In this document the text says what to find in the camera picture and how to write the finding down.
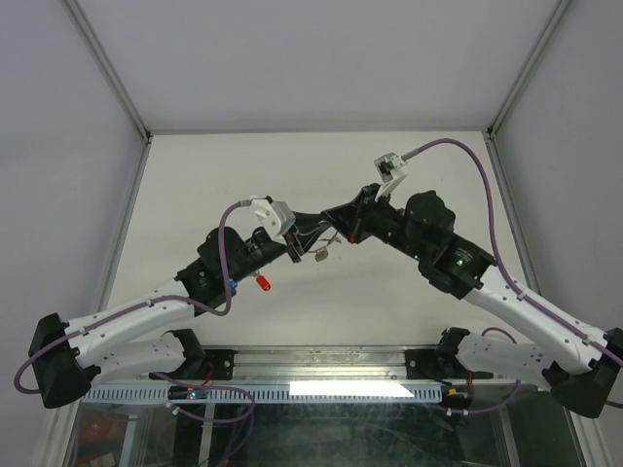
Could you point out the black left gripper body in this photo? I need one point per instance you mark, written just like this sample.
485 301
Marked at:
291 238

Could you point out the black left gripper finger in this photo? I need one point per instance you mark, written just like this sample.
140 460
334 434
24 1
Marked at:
310 223
310 240

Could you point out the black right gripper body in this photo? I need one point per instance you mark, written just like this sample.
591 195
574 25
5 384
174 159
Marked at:
382 222

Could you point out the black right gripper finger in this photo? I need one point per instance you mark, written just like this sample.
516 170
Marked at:
349 230
346 215

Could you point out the metal keyring with clips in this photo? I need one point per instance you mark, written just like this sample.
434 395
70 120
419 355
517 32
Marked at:
321 252

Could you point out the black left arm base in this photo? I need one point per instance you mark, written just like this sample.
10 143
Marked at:
204 362

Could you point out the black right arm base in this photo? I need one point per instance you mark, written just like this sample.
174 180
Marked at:
438 362

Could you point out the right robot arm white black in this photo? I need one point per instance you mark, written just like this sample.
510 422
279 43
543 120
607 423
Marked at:
458 267

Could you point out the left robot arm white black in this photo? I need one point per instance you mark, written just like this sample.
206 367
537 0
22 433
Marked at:
70 357

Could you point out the key with red tag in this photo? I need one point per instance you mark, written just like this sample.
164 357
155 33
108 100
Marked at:
263 282

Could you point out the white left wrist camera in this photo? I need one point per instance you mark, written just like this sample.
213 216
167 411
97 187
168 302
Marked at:
275 217

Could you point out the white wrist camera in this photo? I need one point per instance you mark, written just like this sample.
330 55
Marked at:
392 170
275 217

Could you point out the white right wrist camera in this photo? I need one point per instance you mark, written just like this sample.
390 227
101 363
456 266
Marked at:
392 170

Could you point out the aluminium mounting rail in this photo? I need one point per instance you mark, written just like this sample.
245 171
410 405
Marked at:
316 360

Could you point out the right aluminium frame post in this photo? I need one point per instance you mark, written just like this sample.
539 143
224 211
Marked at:
492 134

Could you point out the aluminium frame post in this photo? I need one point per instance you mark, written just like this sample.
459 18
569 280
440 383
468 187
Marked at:
492 134
78 15

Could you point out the white slotted cable duct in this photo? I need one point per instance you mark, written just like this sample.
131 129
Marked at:
296 392

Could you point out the left aluminium frame post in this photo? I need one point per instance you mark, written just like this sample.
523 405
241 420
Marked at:
78 15

